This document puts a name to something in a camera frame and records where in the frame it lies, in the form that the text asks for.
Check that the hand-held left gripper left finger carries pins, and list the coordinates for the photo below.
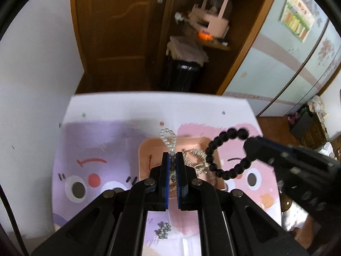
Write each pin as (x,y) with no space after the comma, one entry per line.
(166,181)

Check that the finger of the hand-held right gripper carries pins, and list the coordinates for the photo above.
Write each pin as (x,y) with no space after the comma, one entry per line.
(282,147)
(258,148)

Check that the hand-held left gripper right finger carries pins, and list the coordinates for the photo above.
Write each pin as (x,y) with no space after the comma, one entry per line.
(179,181)

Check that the pink plastic tray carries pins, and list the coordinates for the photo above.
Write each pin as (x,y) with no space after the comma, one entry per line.
(149,172)

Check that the person's right forearm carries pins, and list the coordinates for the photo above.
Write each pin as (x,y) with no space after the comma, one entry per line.
(309,232)

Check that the pink slippers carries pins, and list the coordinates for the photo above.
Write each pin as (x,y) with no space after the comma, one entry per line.
(292,118)

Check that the dark wooden cabinet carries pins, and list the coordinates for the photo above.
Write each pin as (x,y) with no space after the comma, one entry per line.
(309,128)

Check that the small flower earring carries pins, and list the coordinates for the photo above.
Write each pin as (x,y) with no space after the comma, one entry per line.
(161,234)
(166,227)

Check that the cream crumpled cloth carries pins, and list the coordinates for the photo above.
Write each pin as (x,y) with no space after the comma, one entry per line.
(317,106)

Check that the cartoon printed tablecloth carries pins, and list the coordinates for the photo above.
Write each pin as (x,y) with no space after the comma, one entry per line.
(106,144)

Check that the pale blue sliding wardrobe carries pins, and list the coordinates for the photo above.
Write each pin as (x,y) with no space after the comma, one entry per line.
(271,66)

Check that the black bin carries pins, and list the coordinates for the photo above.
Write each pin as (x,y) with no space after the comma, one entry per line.
(183,76)

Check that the wooden shelf cabinet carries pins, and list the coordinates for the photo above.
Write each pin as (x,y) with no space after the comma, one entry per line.
(247,32)

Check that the folded beige cloth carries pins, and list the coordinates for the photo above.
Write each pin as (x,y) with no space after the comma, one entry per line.
(186,49)

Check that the small orange object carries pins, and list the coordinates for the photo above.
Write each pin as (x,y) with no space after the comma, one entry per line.
(205,35)

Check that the small white flower ornament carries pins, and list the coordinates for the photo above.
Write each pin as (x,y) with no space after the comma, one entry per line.
(180,17)

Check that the brown wooden door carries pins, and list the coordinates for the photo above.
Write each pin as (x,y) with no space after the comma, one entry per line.
(114,32)

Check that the round wooden post knob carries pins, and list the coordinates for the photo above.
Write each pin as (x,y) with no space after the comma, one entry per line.
(287,204)

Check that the wall poster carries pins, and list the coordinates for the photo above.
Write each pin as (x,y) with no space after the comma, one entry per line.
(297,16)

